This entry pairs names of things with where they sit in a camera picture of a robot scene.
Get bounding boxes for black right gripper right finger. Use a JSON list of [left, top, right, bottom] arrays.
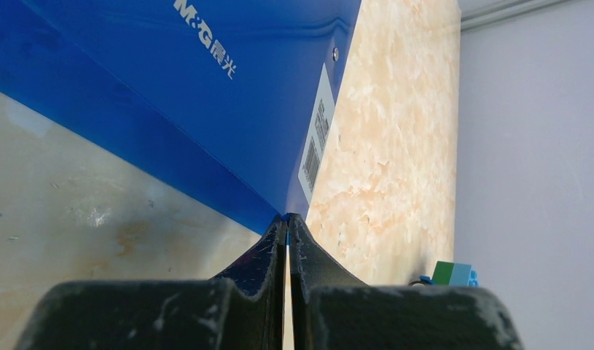
[[288, 214, 523, 349]]

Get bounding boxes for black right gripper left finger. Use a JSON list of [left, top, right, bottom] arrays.
[[16, 216, 288, 349]]

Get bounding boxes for blue plastic file folder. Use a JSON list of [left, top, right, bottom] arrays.
[[0, 1, 360, 233]]

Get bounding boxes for grey aluminium frame post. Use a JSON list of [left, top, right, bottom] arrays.
[[461, 0, 568, 33]]

